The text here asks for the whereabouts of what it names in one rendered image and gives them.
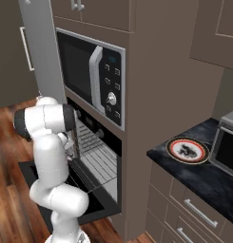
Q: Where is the silver microwave door handle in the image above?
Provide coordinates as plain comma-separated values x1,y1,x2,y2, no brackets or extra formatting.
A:
88,45,105,116

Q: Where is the taupe drawer front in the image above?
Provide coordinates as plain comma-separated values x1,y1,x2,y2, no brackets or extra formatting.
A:
165,203,219,243
167,177,229,243

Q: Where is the black and silver microwave oven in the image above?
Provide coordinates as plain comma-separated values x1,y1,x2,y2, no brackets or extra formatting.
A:
55,27,126,132

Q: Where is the taupe base cabinet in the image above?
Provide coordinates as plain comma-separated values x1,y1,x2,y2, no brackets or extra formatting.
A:
145,159,233,243

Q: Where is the silver toaster oven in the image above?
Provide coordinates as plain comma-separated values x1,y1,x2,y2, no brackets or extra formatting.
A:
209,108,233,180

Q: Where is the taupe upper cupboard door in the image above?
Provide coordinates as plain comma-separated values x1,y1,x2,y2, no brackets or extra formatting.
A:
80,0,133,32
50,0,82,23

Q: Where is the silver microwave knob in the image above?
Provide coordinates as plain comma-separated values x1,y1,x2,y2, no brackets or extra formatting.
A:
106,91,118,106

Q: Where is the black built-in oven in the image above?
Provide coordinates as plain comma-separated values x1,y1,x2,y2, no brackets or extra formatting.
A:
65,96,124,215

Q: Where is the taupe wall cupboard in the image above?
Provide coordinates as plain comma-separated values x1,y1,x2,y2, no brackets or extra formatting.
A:
189,0,233,71

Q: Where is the black microwave door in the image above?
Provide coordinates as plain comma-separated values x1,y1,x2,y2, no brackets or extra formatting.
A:
56,30,105,110

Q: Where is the white plate with red rim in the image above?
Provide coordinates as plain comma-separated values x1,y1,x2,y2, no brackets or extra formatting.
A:
165,136,211,165

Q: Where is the taupe tall cabinet housing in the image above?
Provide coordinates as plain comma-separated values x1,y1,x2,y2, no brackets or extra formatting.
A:
50,0,225,242

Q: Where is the black oven door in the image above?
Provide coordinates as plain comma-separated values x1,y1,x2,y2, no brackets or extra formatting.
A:
17,157,123,226

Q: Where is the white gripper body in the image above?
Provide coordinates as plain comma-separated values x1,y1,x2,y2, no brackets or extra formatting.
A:
58,132,75,159

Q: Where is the grey fridge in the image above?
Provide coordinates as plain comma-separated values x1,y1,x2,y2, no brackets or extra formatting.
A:
17,0,67,104

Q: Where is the metal wire oven rack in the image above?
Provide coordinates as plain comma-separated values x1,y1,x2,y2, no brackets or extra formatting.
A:
74,119,120,193

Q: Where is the silver drawer handle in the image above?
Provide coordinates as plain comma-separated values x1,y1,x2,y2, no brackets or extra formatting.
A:
176,227,195,243
184,198,219,229

